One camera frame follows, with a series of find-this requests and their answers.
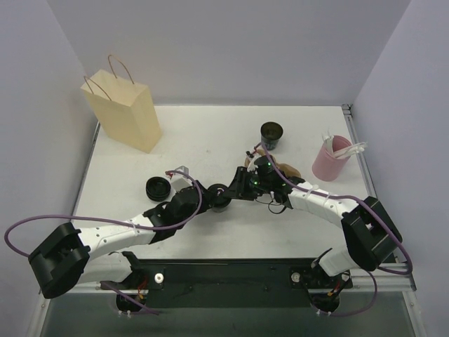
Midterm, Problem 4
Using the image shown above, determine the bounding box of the beige paper bag with handles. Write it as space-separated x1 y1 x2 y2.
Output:
81 65 162 153

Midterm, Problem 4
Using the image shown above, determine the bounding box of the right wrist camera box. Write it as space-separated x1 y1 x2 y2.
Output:
244 150 260 172

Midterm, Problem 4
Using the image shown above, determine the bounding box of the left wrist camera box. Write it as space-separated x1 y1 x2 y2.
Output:
170 166 192 192

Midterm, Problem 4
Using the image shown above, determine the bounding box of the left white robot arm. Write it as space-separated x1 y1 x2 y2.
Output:
28 183 217 298

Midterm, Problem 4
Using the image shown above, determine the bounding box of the dark translucent cup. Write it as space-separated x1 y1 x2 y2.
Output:
212 204 229 213
260 121 283 150

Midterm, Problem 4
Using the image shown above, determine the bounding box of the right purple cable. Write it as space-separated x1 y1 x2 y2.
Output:
247 141 411 317

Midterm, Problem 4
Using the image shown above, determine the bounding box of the aluminium frame rail front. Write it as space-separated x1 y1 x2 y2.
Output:
39 261 417 295

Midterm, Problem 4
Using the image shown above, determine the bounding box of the black cup lid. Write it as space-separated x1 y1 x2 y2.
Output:
208 183 231 209

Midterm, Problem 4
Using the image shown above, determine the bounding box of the white plastic cutlery piece upright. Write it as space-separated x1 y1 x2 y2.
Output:
322 130 334 156

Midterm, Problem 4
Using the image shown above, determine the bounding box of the stack of black cup lids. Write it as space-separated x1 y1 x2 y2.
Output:
145 176 171 202

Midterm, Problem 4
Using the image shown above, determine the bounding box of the brown cardboard cup carrier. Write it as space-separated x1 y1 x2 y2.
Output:
252 149 302 178

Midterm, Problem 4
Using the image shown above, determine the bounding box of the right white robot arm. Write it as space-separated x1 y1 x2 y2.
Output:
223 156 402 286

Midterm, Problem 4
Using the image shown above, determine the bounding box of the purple cable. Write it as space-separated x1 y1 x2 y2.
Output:
4 170 204 315
247 141 411 317

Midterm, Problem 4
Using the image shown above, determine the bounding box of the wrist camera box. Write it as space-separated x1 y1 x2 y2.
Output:
244 150 260 172
170 166 192 192

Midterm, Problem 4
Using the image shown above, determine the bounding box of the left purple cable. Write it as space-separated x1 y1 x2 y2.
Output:
4 170 204 315

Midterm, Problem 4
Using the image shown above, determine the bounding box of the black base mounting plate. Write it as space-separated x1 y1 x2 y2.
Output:
101 258 351 310

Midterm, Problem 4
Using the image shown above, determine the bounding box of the pink cylindrical utensil holder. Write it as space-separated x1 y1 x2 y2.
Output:
311 136 351 181

